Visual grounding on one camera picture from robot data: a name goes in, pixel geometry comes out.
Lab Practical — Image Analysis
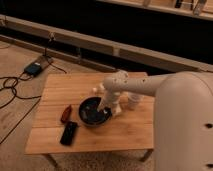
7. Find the long wooden rail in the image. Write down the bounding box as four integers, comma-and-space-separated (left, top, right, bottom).
0, 14, 213, 72

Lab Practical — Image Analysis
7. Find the wooden table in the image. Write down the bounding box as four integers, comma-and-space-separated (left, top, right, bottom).
25, 71, 156, 171

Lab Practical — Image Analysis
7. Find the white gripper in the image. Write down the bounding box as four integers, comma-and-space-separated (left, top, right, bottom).
98, 91, 121, 110

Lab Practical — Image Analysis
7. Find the red small object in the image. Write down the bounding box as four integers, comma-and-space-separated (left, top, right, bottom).
61, 106, 72, 123

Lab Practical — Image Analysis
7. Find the dark ceramic bowl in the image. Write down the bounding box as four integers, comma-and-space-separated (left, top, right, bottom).
78, 97, 112, 126

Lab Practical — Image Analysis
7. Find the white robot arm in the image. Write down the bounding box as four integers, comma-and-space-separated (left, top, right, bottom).
100, 71, 213, 171

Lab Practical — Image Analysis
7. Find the white plastic cup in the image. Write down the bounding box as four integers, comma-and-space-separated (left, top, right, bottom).
128, 92, 143, 110

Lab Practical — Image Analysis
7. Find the black power adapter box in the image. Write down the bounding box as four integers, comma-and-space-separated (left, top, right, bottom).
24, 63, 42, 76

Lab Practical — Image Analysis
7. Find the white rectangular block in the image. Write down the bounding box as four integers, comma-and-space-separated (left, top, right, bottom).
112, 104, 122, 117

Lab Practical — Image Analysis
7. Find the black remote control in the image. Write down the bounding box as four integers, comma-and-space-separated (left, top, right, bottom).
60, 121, 78, 145

